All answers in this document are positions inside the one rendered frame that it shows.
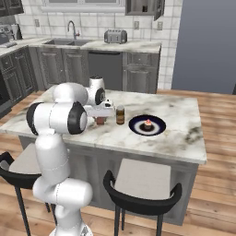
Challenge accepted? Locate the flat grey object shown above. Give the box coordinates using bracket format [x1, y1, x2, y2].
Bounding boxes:
[0, 41, 18, 49]

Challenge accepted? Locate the brown bottle with grey cap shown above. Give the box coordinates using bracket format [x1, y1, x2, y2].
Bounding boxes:
[115, 104, 126, 126]

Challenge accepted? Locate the grey side cupboard run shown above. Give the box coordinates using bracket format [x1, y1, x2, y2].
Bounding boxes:
[0, 45, 39, 106]

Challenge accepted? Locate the dark oven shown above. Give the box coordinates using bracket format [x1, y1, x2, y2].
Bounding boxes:
[0, 71, 14, 120]

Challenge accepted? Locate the grey coffee machine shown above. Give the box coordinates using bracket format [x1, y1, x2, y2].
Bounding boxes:
[0, 23, 20, 45]

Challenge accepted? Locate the dark blue plate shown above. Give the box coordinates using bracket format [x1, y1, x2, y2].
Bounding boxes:
[128, 113, 167, 136]

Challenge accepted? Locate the grey marble-top kitchen island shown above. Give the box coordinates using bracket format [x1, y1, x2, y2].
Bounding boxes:
[0, 87, 208, 227]

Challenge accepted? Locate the dark grey dishwasher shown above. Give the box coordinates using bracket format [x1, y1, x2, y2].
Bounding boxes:
[88, 50, 124, 92]

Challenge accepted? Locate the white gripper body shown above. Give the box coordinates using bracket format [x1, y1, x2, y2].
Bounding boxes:
[83, 105, 117, 119]

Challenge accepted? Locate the black stool with grey seat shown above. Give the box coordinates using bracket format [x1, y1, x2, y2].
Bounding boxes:
[102, 158, 183, 236]
[0, 143, 59, 236]

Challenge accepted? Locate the grey cupboard with drawer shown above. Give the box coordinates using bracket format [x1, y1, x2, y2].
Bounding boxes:
[122, 51, 161, 94]

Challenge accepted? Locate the cupcake with pink topping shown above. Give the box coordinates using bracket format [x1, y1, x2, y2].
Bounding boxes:
[143, 118, 154, 132]

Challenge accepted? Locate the dark wall cabinet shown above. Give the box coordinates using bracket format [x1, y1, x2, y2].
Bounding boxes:
[0, 0, 25, 18]

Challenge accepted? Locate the grey cupboard run under sink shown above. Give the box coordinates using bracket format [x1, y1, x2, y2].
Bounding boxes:
[29, 45, 90, 90]

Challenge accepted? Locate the silver toaster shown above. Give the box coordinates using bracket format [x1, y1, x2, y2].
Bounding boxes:
[103, 29, 128, 45]

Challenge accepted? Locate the grey sink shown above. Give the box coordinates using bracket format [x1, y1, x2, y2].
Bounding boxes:
[42, 38, 93, 47]

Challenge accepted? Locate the open grey wall cabinet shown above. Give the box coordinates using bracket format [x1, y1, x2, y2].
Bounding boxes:
[124, 0, 166, 22]

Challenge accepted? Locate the grey curved tap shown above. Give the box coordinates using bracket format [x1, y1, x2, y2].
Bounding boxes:
[66, 20, 81, 41]

